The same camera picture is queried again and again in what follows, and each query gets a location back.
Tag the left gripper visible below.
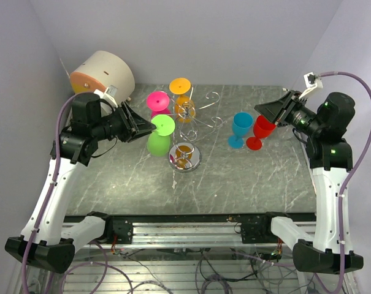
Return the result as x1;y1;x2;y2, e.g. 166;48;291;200
92;100;157;143

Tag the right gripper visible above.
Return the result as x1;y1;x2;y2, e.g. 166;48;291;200
254;89;324;137

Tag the red plastic wine glass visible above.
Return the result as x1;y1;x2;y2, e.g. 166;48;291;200
246;115;276;151

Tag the green plastic wine glass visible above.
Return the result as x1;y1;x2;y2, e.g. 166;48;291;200
147;115;175;157

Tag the blue plastic wine glass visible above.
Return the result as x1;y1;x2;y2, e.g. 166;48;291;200
228;112;253;149

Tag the clear wine glass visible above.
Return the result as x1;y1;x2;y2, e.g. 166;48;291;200
275;126;295;140

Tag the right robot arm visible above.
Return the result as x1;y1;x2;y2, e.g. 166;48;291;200
254;91;364;274

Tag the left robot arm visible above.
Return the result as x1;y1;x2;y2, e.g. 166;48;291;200
5;92;156;273

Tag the pink plastic wine glass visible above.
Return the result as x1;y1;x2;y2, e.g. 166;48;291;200
146;91;171;119

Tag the orange plastic wine glass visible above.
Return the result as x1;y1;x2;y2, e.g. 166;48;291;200
169;77;196;123

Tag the chrome wine glass rack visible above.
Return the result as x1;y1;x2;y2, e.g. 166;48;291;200
168;89;223;173

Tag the round mini drawer cabinet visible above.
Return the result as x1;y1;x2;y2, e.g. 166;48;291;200
70;50;135;104

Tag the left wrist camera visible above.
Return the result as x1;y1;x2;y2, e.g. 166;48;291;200
93;85;118;108

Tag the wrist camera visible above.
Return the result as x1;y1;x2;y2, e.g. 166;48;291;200
93;85;118;108
299;72;323;101

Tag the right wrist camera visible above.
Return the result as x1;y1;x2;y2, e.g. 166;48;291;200
299;72;323;101

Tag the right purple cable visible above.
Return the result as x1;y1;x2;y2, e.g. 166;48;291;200
313;71;371;294

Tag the purple cable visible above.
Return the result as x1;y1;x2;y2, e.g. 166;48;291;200
313;71;371;294
21;93;94;294

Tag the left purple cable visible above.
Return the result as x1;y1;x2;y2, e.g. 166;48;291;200
21;93;94;294

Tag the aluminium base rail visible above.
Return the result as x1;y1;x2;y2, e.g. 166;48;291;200
112;213;278;249

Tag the floor cable bundle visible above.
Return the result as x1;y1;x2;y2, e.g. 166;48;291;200
62;244;333;294

